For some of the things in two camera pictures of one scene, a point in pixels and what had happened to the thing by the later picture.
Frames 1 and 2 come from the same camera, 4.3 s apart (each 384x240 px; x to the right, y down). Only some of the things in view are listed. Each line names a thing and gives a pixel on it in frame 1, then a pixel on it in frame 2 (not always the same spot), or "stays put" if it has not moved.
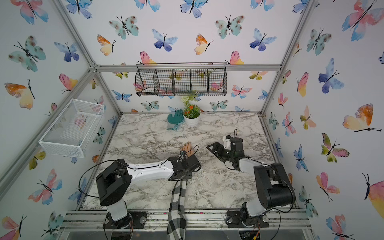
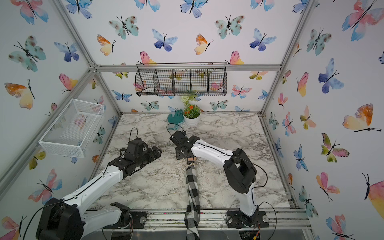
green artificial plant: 191,111 stays put
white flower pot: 192,122 stays put
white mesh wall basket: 70,132 stays put
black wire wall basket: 181,79 stays put
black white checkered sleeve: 176,226 to 192,215
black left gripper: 189,176 to 153,157
